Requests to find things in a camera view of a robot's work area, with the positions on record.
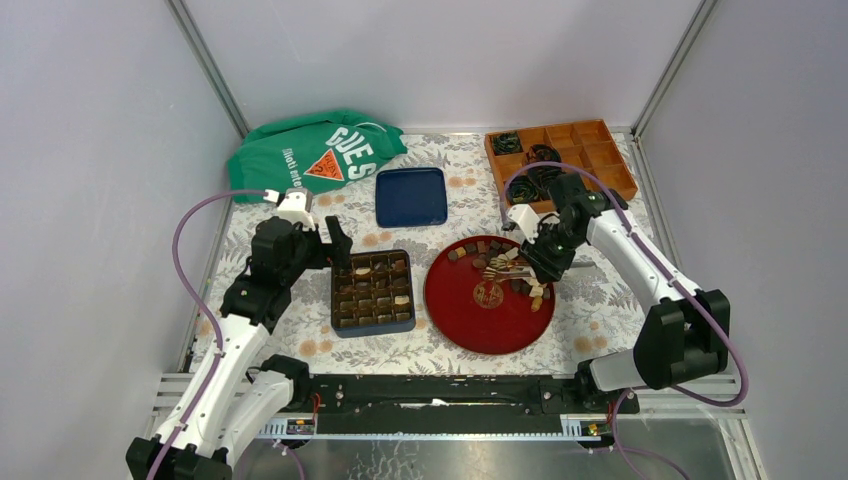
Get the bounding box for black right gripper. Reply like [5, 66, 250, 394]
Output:
[516, 222, 583, 286]

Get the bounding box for silver metal tongs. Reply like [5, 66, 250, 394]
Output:
[480, 254, 598, 285]

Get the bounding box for blue chocolate box with tray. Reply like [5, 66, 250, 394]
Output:
[331, 249, 415, 338]

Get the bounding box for blue box lid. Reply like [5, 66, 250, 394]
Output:
[375, 167, 448, 228]

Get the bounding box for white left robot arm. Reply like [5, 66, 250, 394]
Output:
[126, 216, 352, 479]

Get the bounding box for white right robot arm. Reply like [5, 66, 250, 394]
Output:
[506, 173, 730, 412]

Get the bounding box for red round plate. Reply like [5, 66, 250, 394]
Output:
[423, 235, 556, 355]

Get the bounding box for green printed bag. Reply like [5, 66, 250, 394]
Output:
[227, 109, 408, 195]

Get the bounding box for orange wooden divider tray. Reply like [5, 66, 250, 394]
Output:
[484, 119, 638, 213]

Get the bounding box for floral tablecloth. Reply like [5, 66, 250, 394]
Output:
[188, 132, 667, 376]

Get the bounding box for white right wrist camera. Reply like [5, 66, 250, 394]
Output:
[502, 204, 541, 244]

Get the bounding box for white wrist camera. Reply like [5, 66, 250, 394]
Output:
[276, 187, 316, 231]
[502, 204, 541, 244]

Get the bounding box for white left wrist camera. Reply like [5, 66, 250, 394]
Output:
[276, 187, 316, 231]

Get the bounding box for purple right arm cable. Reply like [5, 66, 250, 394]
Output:
[500, 161, 751, 480]

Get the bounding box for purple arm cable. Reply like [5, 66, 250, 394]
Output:
[500, 161, 751, 480]
[145, 189, 283, 480]

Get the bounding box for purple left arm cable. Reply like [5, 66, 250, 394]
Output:
[145, 189, 283, 480]

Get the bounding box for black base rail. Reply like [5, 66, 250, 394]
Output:
[276, 374, 640, 436]

